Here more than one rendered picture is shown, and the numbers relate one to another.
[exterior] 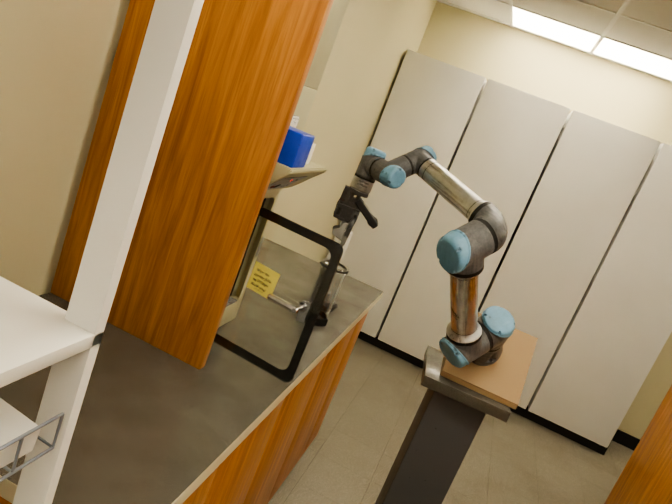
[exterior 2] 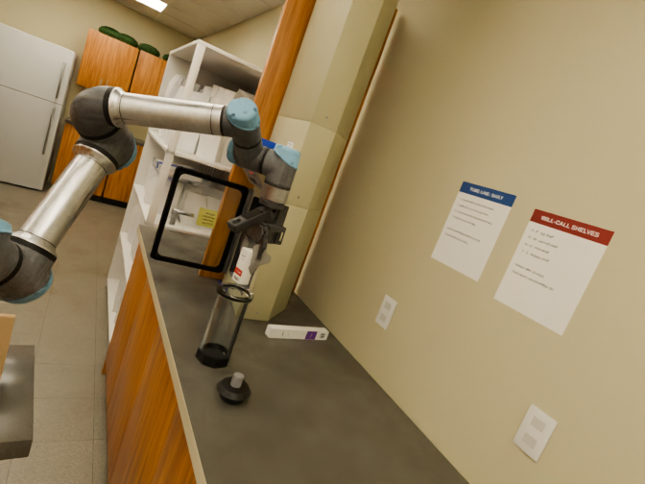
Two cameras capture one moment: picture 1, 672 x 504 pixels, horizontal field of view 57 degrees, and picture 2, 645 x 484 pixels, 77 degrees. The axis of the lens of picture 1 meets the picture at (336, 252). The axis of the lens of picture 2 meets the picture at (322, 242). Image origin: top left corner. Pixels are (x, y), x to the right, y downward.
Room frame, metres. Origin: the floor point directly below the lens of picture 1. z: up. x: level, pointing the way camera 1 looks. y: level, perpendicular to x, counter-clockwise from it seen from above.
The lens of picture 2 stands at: (3.05, -0.67, 1.59)
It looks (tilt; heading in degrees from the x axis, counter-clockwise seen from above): 10 degrees down; 136
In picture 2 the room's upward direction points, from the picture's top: 21 degrees clockwise
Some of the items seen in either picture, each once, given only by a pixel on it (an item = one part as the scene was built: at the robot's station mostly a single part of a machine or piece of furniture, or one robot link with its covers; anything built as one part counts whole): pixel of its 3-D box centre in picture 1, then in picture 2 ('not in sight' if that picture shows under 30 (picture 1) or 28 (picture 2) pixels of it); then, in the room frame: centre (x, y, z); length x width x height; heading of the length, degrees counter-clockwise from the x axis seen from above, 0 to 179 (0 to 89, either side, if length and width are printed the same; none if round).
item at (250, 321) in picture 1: (267, 291); (200, 222); (1.52, 0.13, 1.19); 0.30 x 0.01 x 0.40; 72
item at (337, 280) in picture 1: (324, 291); (225, 323); (2.12, -0.01, 1.06); 0.11 x 0.11 x 0.21
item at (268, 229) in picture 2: (350, 205); (268, 221); (2.12, 0.01, 1.38); 0.09 x 0.08 x 0.12; 94
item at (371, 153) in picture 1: (371, 164); (281, 166); (2.12, 0.00, 1.54); 0.09 x 0.08 x 0.11; 39
